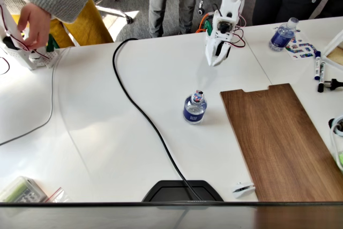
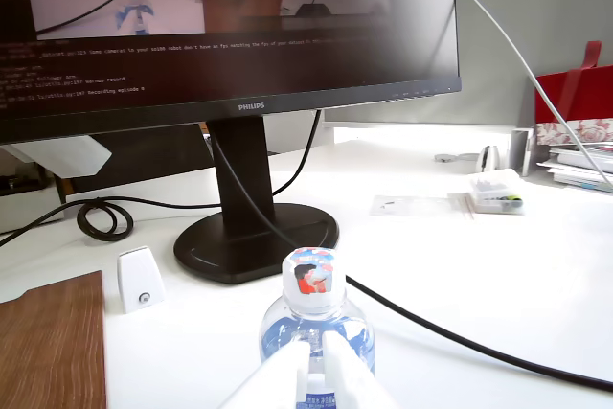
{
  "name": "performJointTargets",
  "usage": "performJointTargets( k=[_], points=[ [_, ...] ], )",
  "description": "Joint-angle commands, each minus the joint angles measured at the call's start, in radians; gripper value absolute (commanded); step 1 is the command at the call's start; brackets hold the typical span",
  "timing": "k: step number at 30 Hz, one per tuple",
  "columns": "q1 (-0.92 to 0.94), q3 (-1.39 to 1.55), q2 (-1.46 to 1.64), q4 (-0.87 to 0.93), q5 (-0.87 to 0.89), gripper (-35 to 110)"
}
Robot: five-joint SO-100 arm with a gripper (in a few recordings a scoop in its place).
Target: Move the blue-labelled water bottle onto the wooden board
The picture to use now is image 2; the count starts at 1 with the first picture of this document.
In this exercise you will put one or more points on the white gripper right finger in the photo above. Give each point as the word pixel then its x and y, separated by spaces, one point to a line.
pixel 349 375

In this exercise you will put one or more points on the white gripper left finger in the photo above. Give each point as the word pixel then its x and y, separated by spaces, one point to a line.
pixel 278 370

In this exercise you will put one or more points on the blue label water bottle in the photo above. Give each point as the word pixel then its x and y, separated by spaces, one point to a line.
pixel 313 303

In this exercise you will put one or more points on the small white plastic clip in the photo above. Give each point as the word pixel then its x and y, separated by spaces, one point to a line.
pixel 139 279

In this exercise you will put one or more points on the brown wooden board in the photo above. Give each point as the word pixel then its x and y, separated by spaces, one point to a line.
pixel 48 342

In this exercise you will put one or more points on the clear plastic parts box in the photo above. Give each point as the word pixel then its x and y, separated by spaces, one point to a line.
pixel 495 193

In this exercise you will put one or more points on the black rounded panel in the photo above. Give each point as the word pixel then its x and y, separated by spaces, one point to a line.
pixel 143 155

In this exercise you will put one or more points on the small white black device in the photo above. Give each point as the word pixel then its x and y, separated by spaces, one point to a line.
pixel 488 160

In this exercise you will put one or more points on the grey metal bookend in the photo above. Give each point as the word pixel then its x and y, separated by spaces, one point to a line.
pixel 522 150

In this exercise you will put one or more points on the black Philips monitor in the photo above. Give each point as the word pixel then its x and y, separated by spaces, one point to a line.
pixel 239 69

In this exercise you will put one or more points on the white slanted beam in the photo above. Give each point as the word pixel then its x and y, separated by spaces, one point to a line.
pixel 62 155

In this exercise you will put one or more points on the stack of papers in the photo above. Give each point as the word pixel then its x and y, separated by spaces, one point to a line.
pixel 579 167

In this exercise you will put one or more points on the red gift bag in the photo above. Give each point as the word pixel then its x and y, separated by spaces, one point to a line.
pixel 584 97

